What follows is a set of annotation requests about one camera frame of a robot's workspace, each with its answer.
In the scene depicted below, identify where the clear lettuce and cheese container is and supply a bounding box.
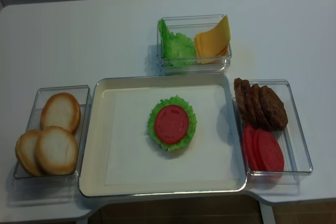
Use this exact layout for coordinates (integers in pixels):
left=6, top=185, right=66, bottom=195
left=157, top=14, right=232, bottom=75

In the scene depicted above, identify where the brown patty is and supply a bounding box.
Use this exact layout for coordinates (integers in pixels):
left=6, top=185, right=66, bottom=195
left=241, top=80, right=258, bottom=129
left=259, top=86, right=288, bottom=131
left=250, top=83, right=273, bottom=132
left=234, top=78, right=249, bottom=124

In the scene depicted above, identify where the red tomato slice middle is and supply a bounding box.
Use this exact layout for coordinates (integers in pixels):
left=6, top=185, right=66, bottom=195
left=253, top=129, right=265, bottom=171

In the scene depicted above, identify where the bun half front right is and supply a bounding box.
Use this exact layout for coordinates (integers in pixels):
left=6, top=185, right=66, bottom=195
left=35, top=126, right=78, bottom=175

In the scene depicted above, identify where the white paper tray liner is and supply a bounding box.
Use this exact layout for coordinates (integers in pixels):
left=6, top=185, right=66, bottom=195
left=105, top=84, right=238, bottom=186

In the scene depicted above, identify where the bun half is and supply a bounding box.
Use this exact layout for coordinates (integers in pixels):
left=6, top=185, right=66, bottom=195
left=35, top=126, right=78, bottom=175
left=15, top=129, right=44, bottom=176
left=40, top=92, right=81, bottom=134

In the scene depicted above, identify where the bun half at back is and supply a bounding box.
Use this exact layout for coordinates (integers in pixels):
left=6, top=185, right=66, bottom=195
left=40, top=92, right=81, bottom=134

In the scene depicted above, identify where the red tomato slice on tray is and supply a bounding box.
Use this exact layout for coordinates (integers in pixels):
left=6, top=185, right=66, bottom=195
left=154, top=105, right=189, bottom=145

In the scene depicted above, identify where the red tomato slice left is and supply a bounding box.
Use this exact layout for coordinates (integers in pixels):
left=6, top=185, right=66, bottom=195
left=244, top=125, right=258, bottom=170

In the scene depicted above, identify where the clear plastic bun container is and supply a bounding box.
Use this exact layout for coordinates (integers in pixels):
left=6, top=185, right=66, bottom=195
left=13, top=86, right=91, bottom=182

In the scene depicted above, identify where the bun half front left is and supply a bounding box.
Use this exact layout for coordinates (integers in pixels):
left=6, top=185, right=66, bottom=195
left=15, top=129, right=44, bottom=176

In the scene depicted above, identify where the clear patty and tomato container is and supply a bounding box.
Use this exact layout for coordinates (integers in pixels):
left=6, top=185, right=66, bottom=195
left=232, top=80, right=313, bottom=183

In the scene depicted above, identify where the red tomato slice right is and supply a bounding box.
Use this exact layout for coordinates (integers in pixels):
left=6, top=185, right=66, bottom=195
left=257, top=131, right=285, bottom=172

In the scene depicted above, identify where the white rectangular serving tray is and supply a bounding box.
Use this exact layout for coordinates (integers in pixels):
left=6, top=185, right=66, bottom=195
left=79, top=73, right=246, bottom=197

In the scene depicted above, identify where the yellow cheese slice stack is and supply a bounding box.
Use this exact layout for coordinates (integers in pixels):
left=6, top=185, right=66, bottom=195
left=194, top=15, right=231, bottom=64

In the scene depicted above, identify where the green lettuce in container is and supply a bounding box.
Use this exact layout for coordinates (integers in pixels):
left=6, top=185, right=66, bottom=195
left=158, top=19, right=196, bottom=67

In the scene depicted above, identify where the green lettuce leaf on tray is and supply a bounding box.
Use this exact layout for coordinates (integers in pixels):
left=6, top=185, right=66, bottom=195
left=148, top=95, right=197, bottom=152

